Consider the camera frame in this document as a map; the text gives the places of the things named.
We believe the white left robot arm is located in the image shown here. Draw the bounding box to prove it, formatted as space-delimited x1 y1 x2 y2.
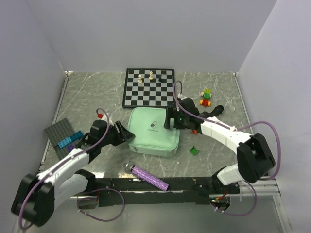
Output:
11 119 135 230

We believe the grey lego baseplate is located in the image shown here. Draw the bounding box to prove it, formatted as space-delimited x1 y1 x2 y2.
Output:
45 118 78 160

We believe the cream chess pawn left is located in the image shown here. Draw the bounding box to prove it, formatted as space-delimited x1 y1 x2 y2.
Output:
138 75 143 83

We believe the cream chess pawn right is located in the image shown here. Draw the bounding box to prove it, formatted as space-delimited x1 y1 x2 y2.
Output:
149 71 154 80

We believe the purple lego brick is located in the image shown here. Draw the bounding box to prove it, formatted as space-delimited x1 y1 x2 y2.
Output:
67 144 74 153

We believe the colourful toy block car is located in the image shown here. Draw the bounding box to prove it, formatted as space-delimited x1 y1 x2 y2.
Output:
200 89 212 107

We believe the green plastic clip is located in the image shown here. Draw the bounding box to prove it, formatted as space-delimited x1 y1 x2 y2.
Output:
190 146 200 156

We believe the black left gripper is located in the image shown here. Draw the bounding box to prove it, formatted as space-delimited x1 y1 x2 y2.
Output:
99 121 135 147

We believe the black white chessboard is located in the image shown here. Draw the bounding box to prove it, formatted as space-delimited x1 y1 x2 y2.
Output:
122 68 175 108

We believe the black tube orange cap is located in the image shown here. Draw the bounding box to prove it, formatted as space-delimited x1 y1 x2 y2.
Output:
192 105 224 133

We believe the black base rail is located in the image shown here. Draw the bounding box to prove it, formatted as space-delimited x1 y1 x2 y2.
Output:
35 169 241 207

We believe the cream chess pawn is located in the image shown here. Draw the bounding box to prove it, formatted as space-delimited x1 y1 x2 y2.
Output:
138 75 143 83
149 71 154 80

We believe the purple glitter microphone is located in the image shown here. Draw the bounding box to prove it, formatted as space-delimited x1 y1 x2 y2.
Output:
123 161 169 191

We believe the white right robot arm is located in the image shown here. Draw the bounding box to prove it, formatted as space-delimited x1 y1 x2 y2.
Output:
164 98 276 193

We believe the blue lego brick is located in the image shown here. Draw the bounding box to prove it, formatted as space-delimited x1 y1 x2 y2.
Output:
58 131 83 148

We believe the mint green medicine case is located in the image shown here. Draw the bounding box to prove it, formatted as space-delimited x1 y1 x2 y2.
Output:
127 107 180 157

